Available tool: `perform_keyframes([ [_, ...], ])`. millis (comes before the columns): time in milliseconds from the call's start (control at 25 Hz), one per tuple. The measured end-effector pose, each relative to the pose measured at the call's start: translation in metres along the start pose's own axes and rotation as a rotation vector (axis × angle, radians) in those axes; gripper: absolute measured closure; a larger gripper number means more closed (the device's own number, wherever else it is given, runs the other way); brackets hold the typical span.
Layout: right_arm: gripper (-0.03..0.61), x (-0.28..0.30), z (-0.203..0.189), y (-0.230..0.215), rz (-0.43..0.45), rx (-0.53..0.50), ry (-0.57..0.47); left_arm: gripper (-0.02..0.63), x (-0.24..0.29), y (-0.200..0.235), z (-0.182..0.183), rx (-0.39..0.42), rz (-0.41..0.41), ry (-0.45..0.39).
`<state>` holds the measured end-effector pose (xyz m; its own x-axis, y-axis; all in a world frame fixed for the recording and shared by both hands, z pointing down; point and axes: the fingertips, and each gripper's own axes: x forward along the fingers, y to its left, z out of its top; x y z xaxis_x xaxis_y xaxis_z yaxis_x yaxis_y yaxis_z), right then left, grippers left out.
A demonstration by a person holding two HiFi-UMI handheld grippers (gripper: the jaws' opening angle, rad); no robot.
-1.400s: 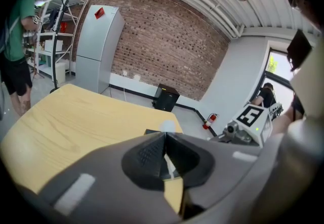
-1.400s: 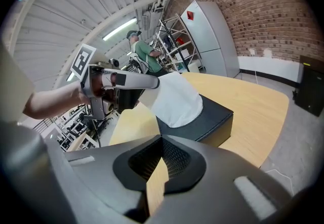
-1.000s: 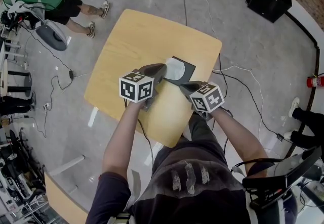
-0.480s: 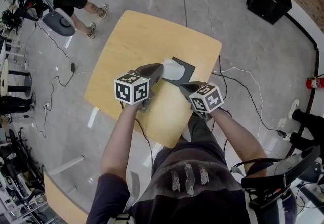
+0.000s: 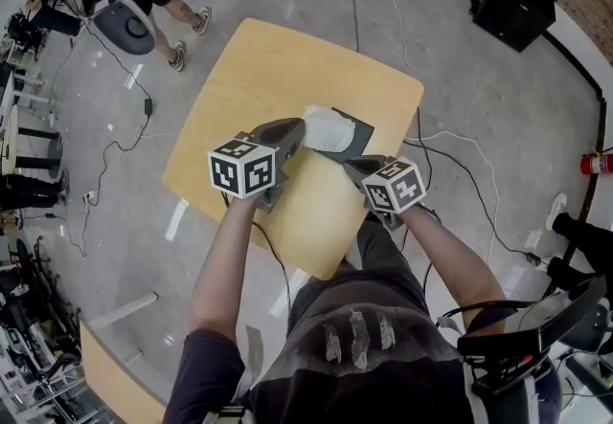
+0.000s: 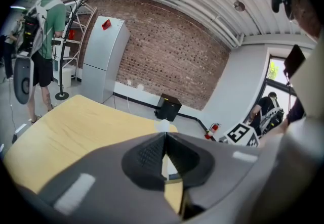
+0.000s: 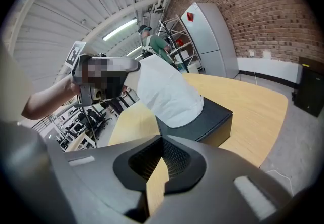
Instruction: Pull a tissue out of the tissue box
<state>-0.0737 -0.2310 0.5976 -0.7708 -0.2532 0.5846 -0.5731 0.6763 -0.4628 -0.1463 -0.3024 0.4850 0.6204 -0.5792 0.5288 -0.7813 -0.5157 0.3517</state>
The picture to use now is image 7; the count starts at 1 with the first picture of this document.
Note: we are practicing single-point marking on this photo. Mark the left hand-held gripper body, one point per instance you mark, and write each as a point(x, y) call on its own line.
point(76, 56)

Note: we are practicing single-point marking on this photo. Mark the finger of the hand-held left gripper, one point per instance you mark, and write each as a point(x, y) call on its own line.
point(126, 65)

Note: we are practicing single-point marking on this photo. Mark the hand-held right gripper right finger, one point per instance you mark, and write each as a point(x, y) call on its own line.
point(215, 192)

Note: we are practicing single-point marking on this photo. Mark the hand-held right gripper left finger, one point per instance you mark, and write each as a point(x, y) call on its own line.
point(101, 187)

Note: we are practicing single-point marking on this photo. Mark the white tissue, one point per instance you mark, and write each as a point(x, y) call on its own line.
point(167, 91)

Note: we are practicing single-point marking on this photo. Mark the black tissue box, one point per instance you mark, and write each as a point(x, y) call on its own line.
point(210, 122)

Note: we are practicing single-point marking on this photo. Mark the ceiling strip lights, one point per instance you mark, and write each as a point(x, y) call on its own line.
point(119, 29)

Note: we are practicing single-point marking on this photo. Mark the white metal shelf rack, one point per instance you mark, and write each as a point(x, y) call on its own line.
point(182, 47)

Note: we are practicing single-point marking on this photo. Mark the group of black office chairs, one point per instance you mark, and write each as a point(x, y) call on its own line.
point(96, 119)

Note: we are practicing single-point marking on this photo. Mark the black mezzanine railing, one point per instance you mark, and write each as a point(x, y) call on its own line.
point(41, 124)

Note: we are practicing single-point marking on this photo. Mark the red diamond sticker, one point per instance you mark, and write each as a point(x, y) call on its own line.
point(190, 16)

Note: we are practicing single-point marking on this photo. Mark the white refrigerator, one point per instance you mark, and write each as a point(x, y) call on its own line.
point(210, 41)

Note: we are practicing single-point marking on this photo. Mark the black cabinet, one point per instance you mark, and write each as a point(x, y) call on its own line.
point(310, 86)

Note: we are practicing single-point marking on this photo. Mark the white wall socket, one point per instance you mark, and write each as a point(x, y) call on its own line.
point(251, 53)
point(266, 54)

